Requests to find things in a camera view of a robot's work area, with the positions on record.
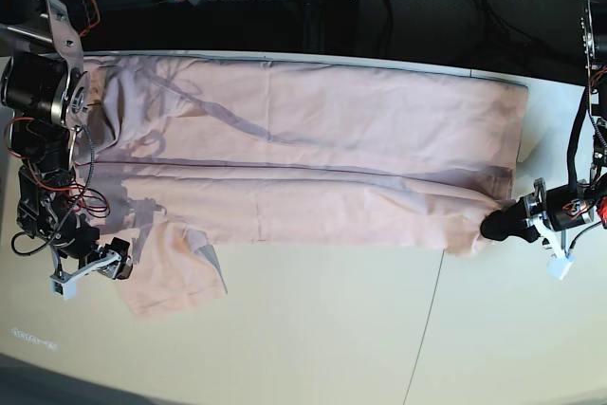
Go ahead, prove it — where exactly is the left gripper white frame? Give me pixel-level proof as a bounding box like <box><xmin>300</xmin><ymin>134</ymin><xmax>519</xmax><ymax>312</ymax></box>
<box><xmin>480</xmin><ymin>177</ymin><xmax>577</xmax><ymax>258</ymax></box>

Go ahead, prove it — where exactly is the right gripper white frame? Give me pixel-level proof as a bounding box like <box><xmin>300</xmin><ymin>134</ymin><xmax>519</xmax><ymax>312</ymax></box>
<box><xmin>50</xmin><ymin>237</ymin><xmax>133</xmax><ymax>282</ymax></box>

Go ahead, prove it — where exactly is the pink T-shirt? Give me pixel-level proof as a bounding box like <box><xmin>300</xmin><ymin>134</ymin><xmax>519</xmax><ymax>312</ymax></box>
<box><xmin>76</xmin><ymin>55</ymin><xmax>527</xmax><ymax>318</ymax></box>

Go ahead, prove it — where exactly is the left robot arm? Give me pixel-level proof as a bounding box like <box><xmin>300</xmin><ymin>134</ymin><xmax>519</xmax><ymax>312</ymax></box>
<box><xmin>480</xmin><ymin>0</ymin><xmax>606</xmax><ymax>280</ymax></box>

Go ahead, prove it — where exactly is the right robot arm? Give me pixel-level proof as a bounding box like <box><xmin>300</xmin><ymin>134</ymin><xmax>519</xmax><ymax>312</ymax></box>
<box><xmin>1</xmin><ymin>0</ymin><xmax>133</xmax><ymax>299</ymax></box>

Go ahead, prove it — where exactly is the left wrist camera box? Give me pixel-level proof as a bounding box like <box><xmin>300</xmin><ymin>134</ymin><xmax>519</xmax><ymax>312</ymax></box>
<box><xmin>547</xmin><ymin>255</ymin><xmax>574</xmax><ymax>281</ymax></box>

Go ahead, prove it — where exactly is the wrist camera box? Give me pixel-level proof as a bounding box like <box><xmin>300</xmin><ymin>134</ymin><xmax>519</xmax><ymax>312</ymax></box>
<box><xmin>50</xmin><ymin>275</ymin><xmax>77</xmax><ymax>301</ymax></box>
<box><xmin>547</xmin><ymin>255</ymin><xmax>574</xmax><ymax>281</ymax></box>

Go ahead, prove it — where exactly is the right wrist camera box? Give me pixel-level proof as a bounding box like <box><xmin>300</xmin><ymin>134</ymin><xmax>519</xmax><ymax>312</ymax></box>
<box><xmin>50</xmin><ymin>275</ymin><xmax>77</xmax><ymax>301</ymax></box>

